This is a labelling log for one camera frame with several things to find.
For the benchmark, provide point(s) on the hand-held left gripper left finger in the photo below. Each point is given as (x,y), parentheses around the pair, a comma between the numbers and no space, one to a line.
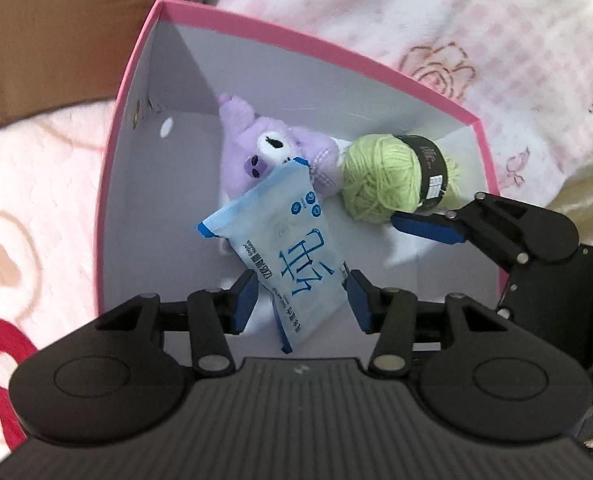
(245,302)

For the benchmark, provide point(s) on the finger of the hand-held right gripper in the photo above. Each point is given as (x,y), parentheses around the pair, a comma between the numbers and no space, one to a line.
(426,227)

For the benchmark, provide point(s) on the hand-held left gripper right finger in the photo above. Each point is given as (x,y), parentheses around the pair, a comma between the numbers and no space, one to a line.
(359,302)

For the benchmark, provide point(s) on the green yarn ball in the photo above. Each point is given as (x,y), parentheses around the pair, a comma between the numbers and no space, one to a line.
(376,175)

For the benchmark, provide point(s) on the blue and white packet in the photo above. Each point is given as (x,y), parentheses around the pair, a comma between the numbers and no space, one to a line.
(286,240)

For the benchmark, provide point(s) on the purple plush toy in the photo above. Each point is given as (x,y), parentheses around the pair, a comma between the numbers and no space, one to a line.
(309,147)

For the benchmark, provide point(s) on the pink cardboard box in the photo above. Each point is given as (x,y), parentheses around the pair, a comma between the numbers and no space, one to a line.
(286,85)

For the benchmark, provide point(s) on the pink checked floral blanket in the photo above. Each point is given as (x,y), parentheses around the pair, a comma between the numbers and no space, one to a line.
(376,5)

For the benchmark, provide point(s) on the pink and red printed blanket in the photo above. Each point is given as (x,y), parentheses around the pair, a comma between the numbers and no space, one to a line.
(41,185)

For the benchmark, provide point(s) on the brown cushion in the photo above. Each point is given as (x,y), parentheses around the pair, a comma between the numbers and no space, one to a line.
(51,35)

